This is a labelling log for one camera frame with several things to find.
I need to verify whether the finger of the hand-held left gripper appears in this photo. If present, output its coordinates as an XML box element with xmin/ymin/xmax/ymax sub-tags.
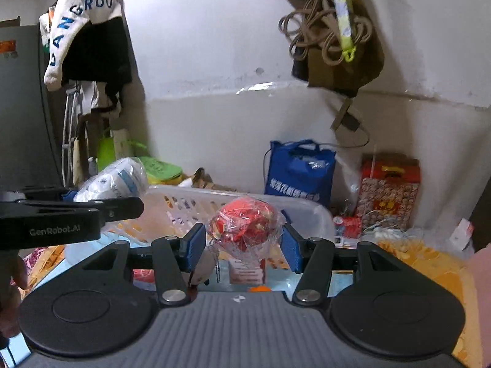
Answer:
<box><xmin>0</xmin><ymin>186</ymin><xmax>80</xmax><ymax>202</ymax></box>
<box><xmin>17</xmin><ymin>197</ymin><xmax>145</xmax><ymax>226</ymax></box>

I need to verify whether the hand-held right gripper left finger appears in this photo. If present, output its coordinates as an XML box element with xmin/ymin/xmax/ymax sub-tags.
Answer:
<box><xmin>80</xmin><ymin>222</ymin><xmax>208</xmax><ymax>308</ymax></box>

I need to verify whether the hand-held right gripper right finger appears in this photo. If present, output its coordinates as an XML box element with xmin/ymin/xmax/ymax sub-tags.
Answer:
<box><xmin>280</xmin><ymin>222</ymin><xmax>408</xmax><ymax>308</ymax></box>

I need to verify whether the panda plush toy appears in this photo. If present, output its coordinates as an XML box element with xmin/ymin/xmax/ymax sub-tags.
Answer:
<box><xmin>188</xmin><ymin>245</ymin><xmax>220</xmax><ymax>289</ymax></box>

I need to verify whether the clear bag of white rolls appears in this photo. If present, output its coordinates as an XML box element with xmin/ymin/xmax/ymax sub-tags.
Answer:
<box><xmin>73</xmin><ymin>157</ymin><xmax>149</xmax><ymax>205</ymax></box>

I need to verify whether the clear plastic basket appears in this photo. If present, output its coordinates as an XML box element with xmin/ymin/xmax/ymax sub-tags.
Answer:
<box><xmin>63</xmin><ymin>185</ymin><xmax>335</xmax><ymax>289</ymax></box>

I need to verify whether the red ball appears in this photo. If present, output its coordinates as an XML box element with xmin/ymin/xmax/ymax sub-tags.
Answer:
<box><xmin>209</xmin><ymin>196</ymin><xmax>287</xmax><ymax>262</ymax></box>

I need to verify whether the red and white box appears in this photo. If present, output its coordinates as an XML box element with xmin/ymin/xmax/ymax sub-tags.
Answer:
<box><xmin>229</xmin><ymin>257</ymin><xmax>268</xmax><ymax>285</ymax></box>

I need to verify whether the person's left hand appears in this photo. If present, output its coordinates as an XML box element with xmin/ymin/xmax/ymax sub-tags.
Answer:
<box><xmin>0</xmin><ymin>255</ymin><xmax>30</xmax><ymax>340</ymax></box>

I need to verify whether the green paper bag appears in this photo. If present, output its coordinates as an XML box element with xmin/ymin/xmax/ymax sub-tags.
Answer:
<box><xmin>96</xmin><ymin>130</ymin><xmax>116</xmax><ymax>174</ymax></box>

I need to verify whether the red snack packet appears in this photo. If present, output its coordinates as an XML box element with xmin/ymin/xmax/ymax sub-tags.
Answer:
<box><xmin>333</xmin><ymin>215</ymin><xmax>363</xmax><ymax>239</ymax></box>

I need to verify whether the green box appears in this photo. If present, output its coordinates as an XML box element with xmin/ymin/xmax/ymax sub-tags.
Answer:
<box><xmin>137</xmin><ymin>155</ymin><xmax>184</xmax><ymax>185</ymax></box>

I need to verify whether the brown cardboard piece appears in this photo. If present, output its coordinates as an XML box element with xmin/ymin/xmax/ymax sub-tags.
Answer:
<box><xmin>187</xmin><ymin>167</ymin><xmax>216</xmax><ymax>189</ymax></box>

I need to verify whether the beige paper bag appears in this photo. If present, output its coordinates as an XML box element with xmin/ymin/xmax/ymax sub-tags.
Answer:
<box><xmin>111</xmin><ymin>128</ymin><xmax>133</xmax><ymax>160</ymax></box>

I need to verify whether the blue shopping bag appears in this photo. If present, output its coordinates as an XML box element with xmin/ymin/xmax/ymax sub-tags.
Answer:
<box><xmin>263</xmin><ymin>140</ymin><xmax>337</xmax><ymax>208</ymax></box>

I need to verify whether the metal crutch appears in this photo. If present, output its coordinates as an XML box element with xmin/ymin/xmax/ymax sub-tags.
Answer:
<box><xmin>60</xmin><ymin>82</ymin><xmax>83</xmax><ymax>187</ymax></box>

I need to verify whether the grey cabinet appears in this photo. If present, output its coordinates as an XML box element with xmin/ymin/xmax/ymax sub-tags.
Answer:
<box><xmin>0</xmin><ymin>24</ymin><xmax>64</xmax><ymax>193</ymax></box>

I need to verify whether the red gift box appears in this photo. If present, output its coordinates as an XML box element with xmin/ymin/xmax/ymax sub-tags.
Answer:
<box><xmin>354</xmin><ymin>154</ymin><xmax>422</xmax><ymax>235</ymax></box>

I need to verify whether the yellow patterned blanket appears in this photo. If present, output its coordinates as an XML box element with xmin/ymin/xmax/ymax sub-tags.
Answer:
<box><xmin>377</xmin><ymin>237</ymin><xmax>481</xmax><ymax>368</ymax></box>

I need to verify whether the small white box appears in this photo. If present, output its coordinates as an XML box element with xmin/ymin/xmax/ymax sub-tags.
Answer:
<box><xmin>449</xmin><ymin>218</ymin><xmax>475</xmax><ymax>252</ymax></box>

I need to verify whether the brown hanging bag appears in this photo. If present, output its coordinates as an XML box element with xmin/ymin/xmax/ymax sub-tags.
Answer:
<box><xmin>291</xmin><ymin>0</ymin><xmax>386</xmax><ymax>97</ymax></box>

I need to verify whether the dark wooden headboard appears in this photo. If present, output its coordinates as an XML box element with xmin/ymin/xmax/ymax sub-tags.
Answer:
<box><xmin>470</xmin><ymin>183</ymin><xmax>491</xmax><ymax>254</ymax></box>

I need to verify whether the pink blanket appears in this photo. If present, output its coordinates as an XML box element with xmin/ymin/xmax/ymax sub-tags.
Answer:
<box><xmin>466</xmin><ymin>251</ymin><xmax>491</xmax><ymax>368</ymax></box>

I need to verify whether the black charger with cable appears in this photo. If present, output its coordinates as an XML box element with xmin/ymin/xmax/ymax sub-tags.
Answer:
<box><xmin>330</xmin><ymin>97</ymin><xmax>371</xmax><ymax>149</ymax></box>

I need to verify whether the coiled beige rope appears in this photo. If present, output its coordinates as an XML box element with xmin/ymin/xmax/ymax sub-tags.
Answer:
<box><xmin>278</xmin><ymin>0</ymin><xmax>374</xmax><ymax>66</ymax></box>

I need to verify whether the yellow-green strap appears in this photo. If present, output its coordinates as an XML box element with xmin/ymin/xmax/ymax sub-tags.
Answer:
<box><xmin>325</xmin><ymin>0</ymin><xmax>358</xmax><ymax>64</ymax></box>

